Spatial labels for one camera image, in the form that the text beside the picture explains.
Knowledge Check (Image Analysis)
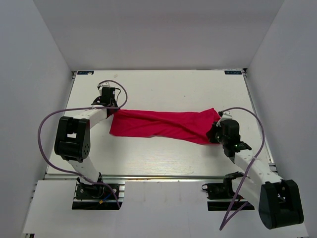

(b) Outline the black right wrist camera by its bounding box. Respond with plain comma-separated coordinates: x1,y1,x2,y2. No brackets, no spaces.
234,141,252,153

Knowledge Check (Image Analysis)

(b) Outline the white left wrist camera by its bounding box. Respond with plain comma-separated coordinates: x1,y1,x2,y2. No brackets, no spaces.
218,111,232,120

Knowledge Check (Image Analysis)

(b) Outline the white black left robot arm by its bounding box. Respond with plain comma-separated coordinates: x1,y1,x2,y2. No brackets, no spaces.
54,86,118,198

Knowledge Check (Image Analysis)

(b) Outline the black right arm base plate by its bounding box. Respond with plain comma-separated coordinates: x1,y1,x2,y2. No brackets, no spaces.
201,172,243,211

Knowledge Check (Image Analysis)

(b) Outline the red t shirt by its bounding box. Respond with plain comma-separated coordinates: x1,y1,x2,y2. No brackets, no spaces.
109,108,220,144

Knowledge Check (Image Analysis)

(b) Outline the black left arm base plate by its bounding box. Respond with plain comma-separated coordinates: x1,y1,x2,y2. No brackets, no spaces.
72,183,119,211

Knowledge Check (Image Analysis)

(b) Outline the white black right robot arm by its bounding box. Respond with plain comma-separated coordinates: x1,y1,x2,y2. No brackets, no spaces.
206,119,304,230

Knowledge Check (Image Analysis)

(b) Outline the aluminium table frame rail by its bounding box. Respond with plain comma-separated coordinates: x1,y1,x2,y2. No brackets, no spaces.
242,68,278,175

